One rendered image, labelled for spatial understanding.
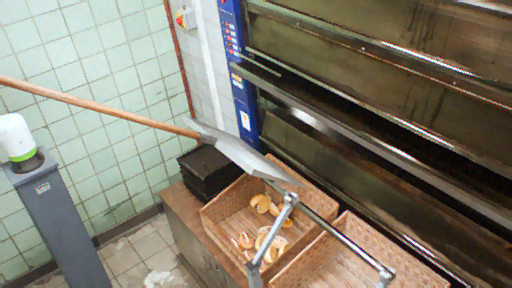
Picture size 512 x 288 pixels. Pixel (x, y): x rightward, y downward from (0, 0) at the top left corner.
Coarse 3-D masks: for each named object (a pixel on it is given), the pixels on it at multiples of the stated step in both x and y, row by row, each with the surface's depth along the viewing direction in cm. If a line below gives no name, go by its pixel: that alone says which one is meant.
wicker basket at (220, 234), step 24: (288, 168) 248; (240, 192) 260; (264, 192) 271; (312, 192) 236; (216, 216) 257; (240, 216) 262; (264, 216) 260; (336, 216) 225; (216, 240) 247; (288, 240) 243; (312, 240) 223; (240, 264) 230; (264, 264) 233
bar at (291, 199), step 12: (264, 180) 194; (288, 192) 185; (288, 204) 183; (300, 204) 179; (312, 216) 174; (276, 228) 185; (324, 228) 169; (336, 228) 168; (348, 240) 162; (264, 252) 187; (360, 252) 157; (252, 264) 187; (372, 264) 153; (252, 276) 187; (384, 276) 149
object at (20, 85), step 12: (12, 84) 143; (24, 84) 145; (48, 96) 151; (60, 96) 153; (72, 96) 156; (96, 108) 162; (108, 108) 165; (132, 120) 172; (144, 120) 175; (156, 120) 180; (180, 132) 187; (192, 132) 191
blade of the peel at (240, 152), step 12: (192, 120) 224; (204, 132) 207; (216, 132) 230; (216, 144) 200; (228, 144) 216; (240, 144) 230; (228, 156) 193; (240, 156) 204; (252, 156) 216; (264, 156) 229; (252, 168) 183; (264, 168) 204; (276, 168) 216; (276, 180) 193; (288, 180) 204
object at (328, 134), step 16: (272, 96) 245; (288, 112) 231; (320, 128) 216; (336, 144) 209; (352, 144) 204; (368, 160) 195; (384, 160) 193; (400, 176) 184; (416, 176) 183; (416, 192) 179; (432, 192) 175; (448, 208) 168; (464, 208) 166; (464, 224) 165; (480, 224) 160; (496, 224) 159; (496, 240) 156
